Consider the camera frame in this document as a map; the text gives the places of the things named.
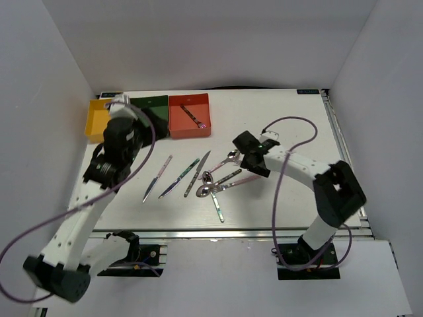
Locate pink handled spoon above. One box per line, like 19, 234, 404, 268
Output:
208, 149, 240, 173

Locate green handled fork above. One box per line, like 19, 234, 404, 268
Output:
231, 159, 242, 166

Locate mosaic handled knife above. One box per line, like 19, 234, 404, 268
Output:
183, 151, 211, 198

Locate mosaic handled fork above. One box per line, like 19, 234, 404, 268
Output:
180, 104, 206, 129

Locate mosaic handled spoon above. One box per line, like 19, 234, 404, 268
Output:
202, 171, 225, 223

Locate pink handled knife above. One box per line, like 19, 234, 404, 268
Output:
142, 155, 173, 203

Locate pink handled fork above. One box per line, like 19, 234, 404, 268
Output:
211, 175, 261, 194

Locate green handled spoon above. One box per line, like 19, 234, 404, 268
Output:
196, 169, 242, 197

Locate green handled knife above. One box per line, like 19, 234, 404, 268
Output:
158, 158, 200, 199

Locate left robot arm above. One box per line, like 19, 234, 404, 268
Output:
23, 102, 166, 303

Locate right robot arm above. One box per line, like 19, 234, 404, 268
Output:
233, 131, 367, 264

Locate yellow container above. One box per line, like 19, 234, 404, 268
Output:
85, 99, 132, 144

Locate green container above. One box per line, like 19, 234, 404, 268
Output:
130, 95, 169, 141

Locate red container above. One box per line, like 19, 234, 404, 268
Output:
168, 93, 212, 139

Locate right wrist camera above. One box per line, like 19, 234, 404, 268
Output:
259, 131, 279, 143

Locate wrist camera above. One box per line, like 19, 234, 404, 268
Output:
259, 131, 279, 143
104, 94, 139, 120

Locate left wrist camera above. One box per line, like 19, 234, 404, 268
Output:
104, 94, 139, 120

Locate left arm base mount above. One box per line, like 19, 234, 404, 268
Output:
97, 230, 165, 277

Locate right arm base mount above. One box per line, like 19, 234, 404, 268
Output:
271, 243, 340, 281

